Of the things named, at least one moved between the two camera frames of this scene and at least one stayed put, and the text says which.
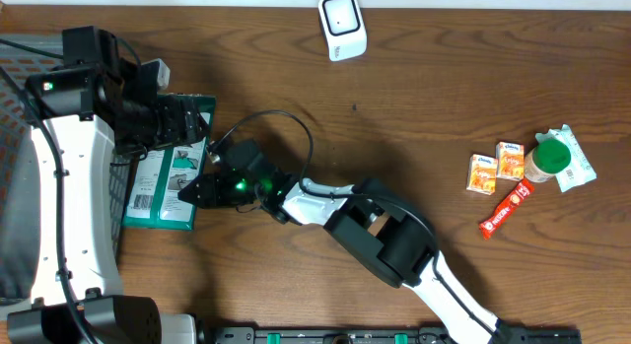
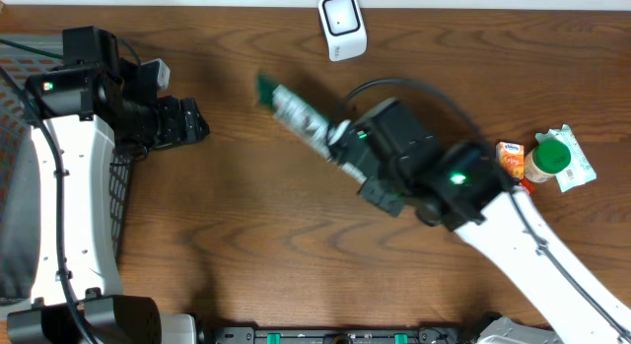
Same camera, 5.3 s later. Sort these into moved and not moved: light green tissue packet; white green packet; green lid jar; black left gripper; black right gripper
Moved: black right gripper; white green packet
Not moved: green lid jar; black left gripper; light green tissue packet
